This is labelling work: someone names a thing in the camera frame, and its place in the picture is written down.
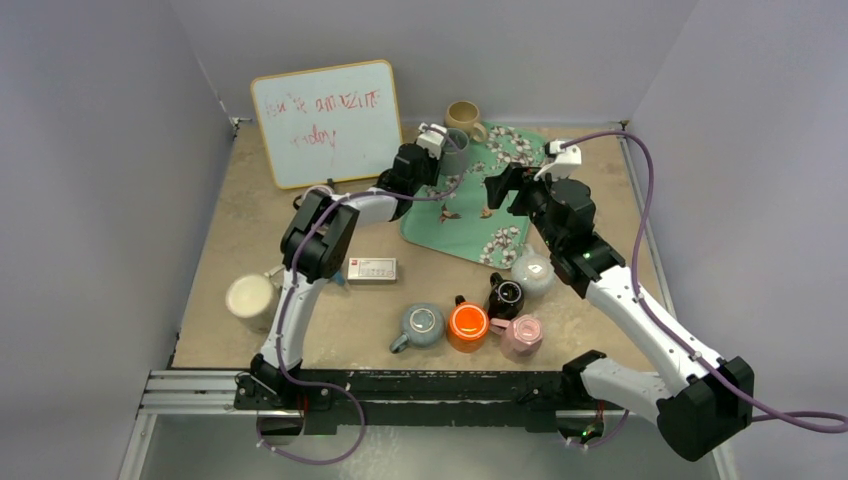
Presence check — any grey mug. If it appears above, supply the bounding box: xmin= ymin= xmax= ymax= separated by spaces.
xmin=440 ymin=128 xmax=470 ymax=176

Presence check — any beige brown mug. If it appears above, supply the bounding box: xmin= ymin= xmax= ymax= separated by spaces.
xmin=444 ymin=101 xmax=488 ymax=143

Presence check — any mauve purple mug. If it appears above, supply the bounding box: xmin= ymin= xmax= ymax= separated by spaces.
xmin=295 ymin=184 xmax=335 ymax=202

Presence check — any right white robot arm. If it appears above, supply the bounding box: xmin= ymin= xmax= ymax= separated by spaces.
xmin=484 ymin=163 xmax=755 ymax=461

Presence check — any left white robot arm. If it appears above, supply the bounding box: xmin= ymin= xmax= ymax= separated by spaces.
xmin=250 ymin=143 xmax=442 ymax=409

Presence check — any white speckled mug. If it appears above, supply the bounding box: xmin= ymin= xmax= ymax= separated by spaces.
xmin=510 ymin=244 xmax=556 ymax=298

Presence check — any black mug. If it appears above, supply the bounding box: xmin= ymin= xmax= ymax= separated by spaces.
xmin=485 ymin=272 xmax=526 ymax=320

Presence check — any pink faceted mug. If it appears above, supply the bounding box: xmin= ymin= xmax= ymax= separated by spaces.
xmin=489 ymin=315 xmax=544 ymax=361

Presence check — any orange mug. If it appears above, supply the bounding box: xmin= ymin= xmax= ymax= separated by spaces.
xmin=446 ymin=295 xmax=490 ymax=353

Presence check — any grey-blue upside-down mug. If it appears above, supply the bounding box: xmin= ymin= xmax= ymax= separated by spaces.
xmin=389 ymin=303 xmax=446 ymax=354

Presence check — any cream white mug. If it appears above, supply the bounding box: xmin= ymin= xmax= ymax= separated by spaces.
xmin=225 ymin=265 xmax=284 ymax=334

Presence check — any green floral tray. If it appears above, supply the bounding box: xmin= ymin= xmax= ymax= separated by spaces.
xmin=400 ymin=122 xmax=546 ymax=269

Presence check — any small white card box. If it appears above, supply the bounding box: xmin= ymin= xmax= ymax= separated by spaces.
xmin=346 ymin=257 xmax=398 ymax=284

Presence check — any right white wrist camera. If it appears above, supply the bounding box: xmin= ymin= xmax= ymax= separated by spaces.
xmin=533 ymin=140 xmax=582 ymax=182

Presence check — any white whiteboard yellow frame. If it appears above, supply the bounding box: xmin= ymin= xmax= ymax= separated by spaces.
xmin=250 ymin=60 xmax=403 ymax=190

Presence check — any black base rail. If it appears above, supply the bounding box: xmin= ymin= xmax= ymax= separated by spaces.
xmin=139 ymin=367 xmax=723 ymax=439

